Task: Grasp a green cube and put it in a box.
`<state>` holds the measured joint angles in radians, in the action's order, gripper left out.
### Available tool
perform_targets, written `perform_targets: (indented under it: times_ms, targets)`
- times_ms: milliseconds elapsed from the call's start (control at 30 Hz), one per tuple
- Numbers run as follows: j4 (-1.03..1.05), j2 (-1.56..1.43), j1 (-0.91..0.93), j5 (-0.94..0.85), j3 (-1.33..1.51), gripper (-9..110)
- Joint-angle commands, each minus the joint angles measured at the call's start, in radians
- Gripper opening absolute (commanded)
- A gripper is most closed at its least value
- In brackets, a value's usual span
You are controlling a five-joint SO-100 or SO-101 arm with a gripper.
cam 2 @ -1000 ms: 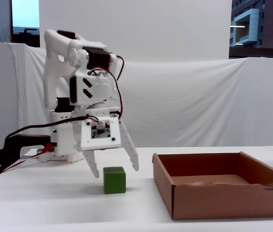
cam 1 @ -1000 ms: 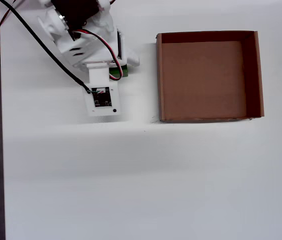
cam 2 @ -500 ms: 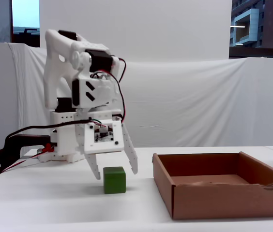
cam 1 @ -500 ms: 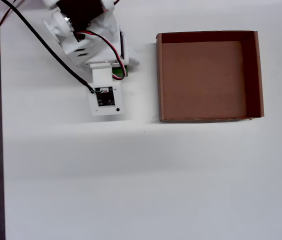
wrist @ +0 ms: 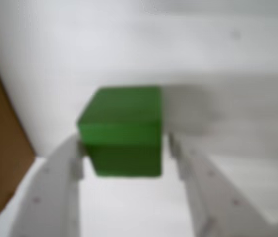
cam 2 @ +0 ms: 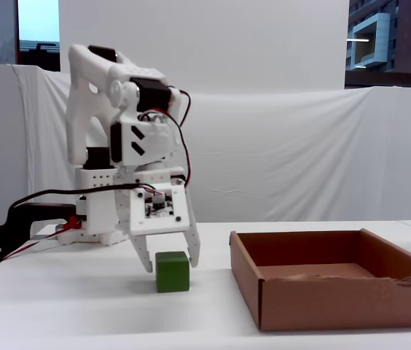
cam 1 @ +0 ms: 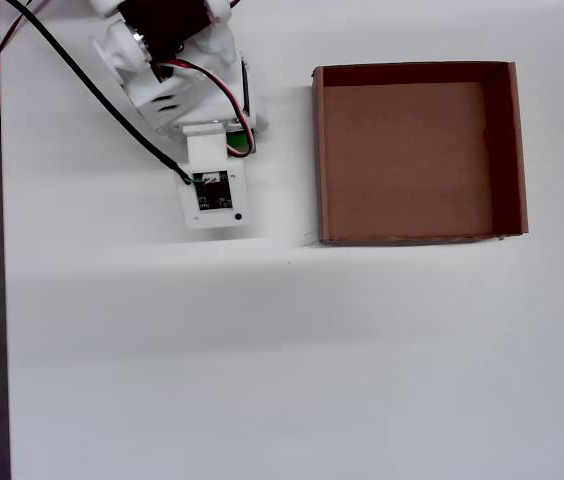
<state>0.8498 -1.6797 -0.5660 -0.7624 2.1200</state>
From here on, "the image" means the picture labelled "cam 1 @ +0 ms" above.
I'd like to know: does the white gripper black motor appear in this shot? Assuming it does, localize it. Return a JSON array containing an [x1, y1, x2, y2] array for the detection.
[[120, 38, 270, 133]]

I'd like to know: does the green cube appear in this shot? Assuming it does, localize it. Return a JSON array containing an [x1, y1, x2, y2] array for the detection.
[[225, 128, 258, 157]]

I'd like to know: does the brown cardboard box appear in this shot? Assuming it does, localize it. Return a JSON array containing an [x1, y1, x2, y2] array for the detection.
[[310, 60, 530, 247]]

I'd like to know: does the red white black servo cable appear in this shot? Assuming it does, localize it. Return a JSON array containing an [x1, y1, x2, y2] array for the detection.
[[155, 58, 258, 154]]

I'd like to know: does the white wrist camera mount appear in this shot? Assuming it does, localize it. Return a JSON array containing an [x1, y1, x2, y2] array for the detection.
[[179, 123, 247, 231]]

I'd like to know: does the black camera cable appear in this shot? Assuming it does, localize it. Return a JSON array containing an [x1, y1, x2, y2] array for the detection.
[[4, 0, 194, 187]]

